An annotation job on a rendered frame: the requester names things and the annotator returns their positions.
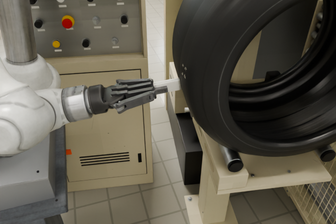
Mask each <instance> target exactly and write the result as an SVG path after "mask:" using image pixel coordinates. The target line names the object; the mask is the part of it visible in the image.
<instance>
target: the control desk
mask: <svg viewBox="0 0 336 224"><path fill-rule="evenodd" d="M29 1H30V9H31V16H32V23H33V30H34V37H35V44H36V51H37V54H39V55H40V56H42V57H43V58H44V59H45V61H46V63H49V64H50V65H52V66H53V67H55V69H56V70H57V72H58V73H59V75H60V78H61V86H60V89H65V88H68V87H69V88H70V87H75V86H81V85H86V86H87V87H90V86H95V85H103V86H104V87H105V88H107V87H109V86H114V85H115V84H116V83H117V82H116V80H117V79H121V80H133V79H148V78H149V66H148V43H147V20H146V0H29ZM65 140H66V150H71V153H72V154H68V155H66V160H67V161H66V169H67V192H75V191H84V190H93V189H102V188H111V187H120V186H129V185H138V184H147V183H153V182H154V179H153V156H152V134H151V111H150V102H148V103H145V104H142V105H140V106H137V107H134V108H131V109H128V110H126V111H124V112H123V113H121V114H118V112H117V110H116V109H115V108H114V109H110V108H109V109H108V111H107V112H106V113H101V114H93V116H92V118H89V119H84V120H79V121H76V122H70V123H67V124H65Z"/></svg>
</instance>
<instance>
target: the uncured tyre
mask: <svg viewBox="0 0 336 224"><path fill-rule="evenodd" d="M303 1H305V0H183V1H182V3H181V6H180V8H179V11H178V14H177V17H176V20H175V25H176V26H175V25H174V29H173V36H172V55H173V62H174V66H175V70H176V73H177V76H178V78H179V79H180V83H181V88H182V91H183V94H184V97H185V101H186V103H187V106H188V109H189V111H190V113H191V114H192V116H193V118H194V119H195V121H196V122H197V123H198V125H199V126H200V127H201V128H202V129H203V130H204V131H205V132H206V133H207V134H208V135H209V136H210V137H211V138H212V139H213V140H214V141H216V142H217V143H219V144H220V145H222V146H224V147H226V148H228V149H230V150H233V151H236V152H239V153H243V154H248V155H255V156H264V157H286V156H294V155H299V154H303V153H307V152H311V151H314V150H317V149H320V148H322V147H325V146H327V145H330V144H332V143H334V142H336V0H323V15H322V21H321V25H320V28H319V31H318V33H317V35H316V38H315V40H314V41H313V43H312V45H311V46H310V48H309V49H308V51H307V52H306V53H305V54H304V56H303V57H302V58H301V59H300V60H299V61H298V62H297V63H296V64H294V65H293V66H292V67H291V68H289V69H288V70H287V71H285V72H283V73H282V74H280V75H278V76H276V77H274V78H272V79H269V80H266V81H263V82H258V83H252V84H239V83H233V82H231V78H232V75H233V72H234V69H235V67H236V65H237V63H238V61H239V59H240V57H241V55H242V54H243V52H244V51H245V49H246V48H247V46H248V45H249V44H250V42H251V41H252V40H253V39H254V37H255V36H256V35H257V34H258V33H259V32H260V31H261V30H262V29H263V28H264V27H265V26H266V25H267V24H269V23H270V22H271V21H272V20H273V19H275V18H276V17H277V16H279V15H280V14H282V13H283V12H285V11H286V10H288V9H289V8H291V7H293V6H295V5H297V4H299V3H301V2H303ZM176 27H177V29H176ZM177 30H178V31H177ZM178 32H179V33H178ZM183 62H184V63H185V64H186V65H187V74H186V81H185V80H184V79H183V77H182V64H183Z"/></svg>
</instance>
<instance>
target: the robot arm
mask: <svg viewBox="0 0 336 224"><path fill-rule="evenodd" d="M0 31H1V36H2V41H3V45H4V50H5V55H6V57H5V58H4V59H3V61H2V59H1V57H0V158H8V157H12V156H14V155H17V154H20V153H22V152H25V151H28V150H30V149H32V148H33V147H35V146H36V145H38V144H39V143H40V142H41V141H43V140H44V139H45V138H46V136H47V135H48V134H49V133H50V132H51V131H54V130H56V129H59V128H61V127H62V126H63V125H65V124H68V123H71V122H76V121H81V120H86V119H91V118H92V117H93V114H94V115H98V114H103V113H107V112H108V109H116V110H117V113H118V114H121V113H123V112H125V111H126V110H129V109H132V108H135V107H138V106H141V105H143V104H146V103H149V102H152V101H154V100H155V99H156V98H157V96H156V95H158V94H163V93H168V92H173V91H178V90H181V89H182V87H181V81H180V78H179V77H178V78H173V79H168V80H163V81H158V82H154V80H153V79H150V78H141V79H126V80H124V79H117V80H116V84H115V85H111V86H109V87H104V86H103V85H102V84H98V85H93V86H89V87H87V86H86V85H78V86H73V87H66V88H61V77H60V75H59V73H58V71H57V70H56V69H55V67H53V66H52V65H51V64H49V63H47V62H46V60H45V59H44V58H43V57H42V56H40V55H39V54H38V53H37V48H36V41H35V34H34V27H33V20H32V13H31V5H30V0H0Z"/></svg>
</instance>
